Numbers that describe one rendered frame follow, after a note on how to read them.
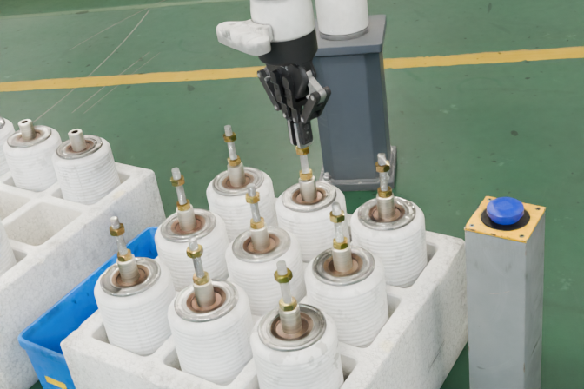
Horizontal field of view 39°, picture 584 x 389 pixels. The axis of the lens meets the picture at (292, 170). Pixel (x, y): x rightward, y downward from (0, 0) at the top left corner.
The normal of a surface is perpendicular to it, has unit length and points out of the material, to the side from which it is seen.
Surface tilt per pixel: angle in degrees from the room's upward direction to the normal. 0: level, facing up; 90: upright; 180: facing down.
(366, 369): 0
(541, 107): 0
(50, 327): 88
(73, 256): 90
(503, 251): 90
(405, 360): 90
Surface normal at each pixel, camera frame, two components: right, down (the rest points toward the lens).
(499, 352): -0.51, 0.49
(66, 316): 0.84, 0.14
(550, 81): -0.13, -0.86
